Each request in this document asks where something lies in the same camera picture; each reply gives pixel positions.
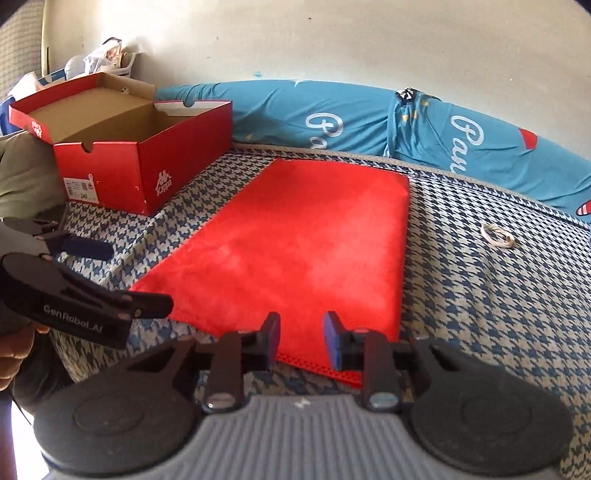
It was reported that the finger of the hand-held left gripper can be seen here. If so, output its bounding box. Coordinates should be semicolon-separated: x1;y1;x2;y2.
2;217;114;264
0;255;175;320

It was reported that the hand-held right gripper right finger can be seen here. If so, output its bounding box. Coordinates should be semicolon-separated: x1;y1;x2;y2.
322;311;467;412

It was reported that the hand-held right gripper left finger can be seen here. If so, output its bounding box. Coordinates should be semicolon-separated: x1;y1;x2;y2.
127;313;281;412

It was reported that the red nonwoven shopping bag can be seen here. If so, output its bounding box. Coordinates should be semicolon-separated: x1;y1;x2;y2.
129;158;411;387

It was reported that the white plastic bag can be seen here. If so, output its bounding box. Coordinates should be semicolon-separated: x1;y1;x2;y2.
65;39;125;77

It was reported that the person's left hand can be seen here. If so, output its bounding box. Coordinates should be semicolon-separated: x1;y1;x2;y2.
0;323;49;384

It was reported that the red shoe box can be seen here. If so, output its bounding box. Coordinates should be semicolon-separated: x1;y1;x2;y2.
9;71;234;217

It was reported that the blue white carton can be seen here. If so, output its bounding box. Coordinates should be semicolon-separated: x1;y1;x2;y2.
7;69;65;100

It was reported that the white plastic basket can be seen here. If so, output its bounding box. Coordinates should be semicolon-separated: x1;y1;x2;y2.
111;51;139;79

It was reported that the long blue pillow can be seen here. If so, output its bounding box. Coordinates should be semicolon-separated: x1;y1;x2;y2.
154;79;591;224

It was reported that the white cord loop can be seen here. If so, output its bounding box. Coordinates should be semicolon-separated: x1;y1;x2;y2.
480;222;517;250

